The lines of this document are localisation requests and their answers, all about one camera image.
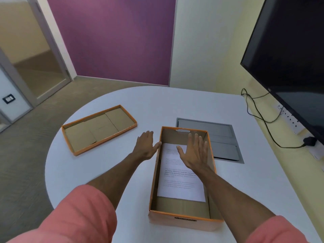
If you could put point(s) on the person's left hand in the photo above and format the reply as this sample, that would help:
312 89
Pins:
145 149

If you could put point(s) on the person's right hand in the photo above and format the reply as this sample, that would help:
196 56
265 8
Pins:
196 158

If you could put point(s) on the person's right little finger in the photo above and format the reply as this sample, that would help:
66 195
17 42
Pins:
206 149

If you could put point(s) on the person's left thumb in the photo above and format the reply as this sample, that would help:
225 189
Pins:
157 146

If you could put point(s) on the person's right thumb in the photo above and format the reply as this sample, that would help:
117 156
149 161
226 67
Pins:
180 151

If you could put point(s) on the person's right middle finger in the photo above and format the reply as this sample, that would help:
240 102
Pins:
196 142

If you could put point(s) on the person's right forearm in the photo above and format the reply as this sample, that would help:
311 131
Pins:
232 197

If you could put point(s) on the person's left forearm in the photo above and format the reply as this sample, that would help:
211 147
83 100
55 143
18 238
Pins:
114 179

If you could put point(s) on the white printed paper sheet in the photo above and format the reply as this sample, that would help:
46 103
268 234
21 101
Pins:
177 182

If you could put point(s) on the orange cardboard box lid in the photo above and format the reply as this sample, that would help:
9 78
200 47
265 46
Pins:
98 130

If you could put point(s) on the orange cardboard box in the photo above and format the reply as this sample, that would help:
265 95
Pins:
182 220

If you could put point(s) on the black plug adapter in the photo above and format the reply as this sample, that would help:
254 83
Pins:
310 141

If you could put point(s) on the pink shirt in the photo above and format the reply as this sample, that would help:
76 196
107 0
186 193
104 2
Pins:
76 217

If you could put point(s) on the black flat screen monitor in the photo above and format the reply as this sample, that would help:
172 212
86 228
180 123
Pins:
291 53

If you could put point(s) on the white wall socket strip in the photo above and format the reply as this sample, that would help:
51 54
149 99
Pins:
291 118

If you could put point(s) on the black light switch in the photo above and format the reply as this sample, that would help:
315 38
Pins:
9 98

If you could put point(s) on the glass door with gray frame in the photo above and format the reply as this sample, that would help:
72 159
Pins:
33 48

